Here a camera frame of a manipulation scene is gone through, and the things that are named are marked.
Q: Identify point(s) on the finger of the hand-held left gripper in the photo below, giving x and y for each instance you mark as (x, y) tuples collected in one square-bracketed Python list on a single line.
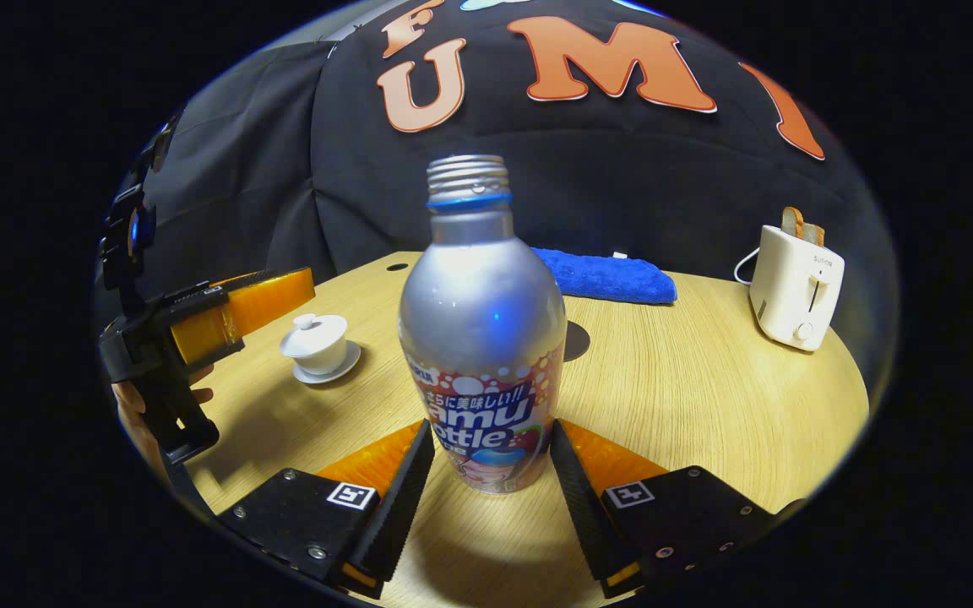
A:
[(258, 304)]

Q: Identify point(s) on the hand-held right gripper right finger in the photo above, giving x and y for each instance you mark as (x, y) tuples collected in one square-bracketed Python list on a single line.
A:
[(584, 507)]

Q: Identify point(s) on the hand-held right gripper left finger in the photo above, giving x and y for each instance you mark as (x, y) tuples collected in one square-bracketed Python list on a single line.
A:
[(398, 507)]

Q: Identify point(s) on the brown round coaster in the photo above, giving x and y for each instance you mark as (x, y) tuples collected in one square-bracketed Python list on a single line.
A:
[(578, 341)]

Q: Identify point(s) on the silver water bottle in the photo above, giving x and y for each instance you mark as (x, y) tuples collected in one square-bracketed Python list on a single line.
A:
[(482, 329)]

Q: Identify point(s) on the white saucer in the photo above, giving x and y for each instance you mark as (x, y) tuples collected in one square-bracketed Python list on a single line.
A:
[(351, 363)]

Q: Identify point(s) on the blue towel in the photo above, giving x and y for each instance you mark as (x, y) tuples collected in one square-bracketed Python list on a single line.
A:
[(605, 277)]

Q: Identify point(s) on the white toaster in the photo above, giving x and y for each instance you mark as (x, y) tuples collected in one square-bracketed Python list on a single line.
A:
[(795, 291)]

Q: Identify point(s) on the black backdrop cloth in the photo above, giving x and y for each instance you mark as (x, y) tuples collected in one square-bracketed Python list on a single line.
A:
[(622, 177)]

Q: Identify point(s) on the toasted bread slice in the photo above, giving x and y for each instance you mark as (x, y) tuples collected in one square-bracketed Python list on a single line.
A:
[(792, 224), (814, 234)]

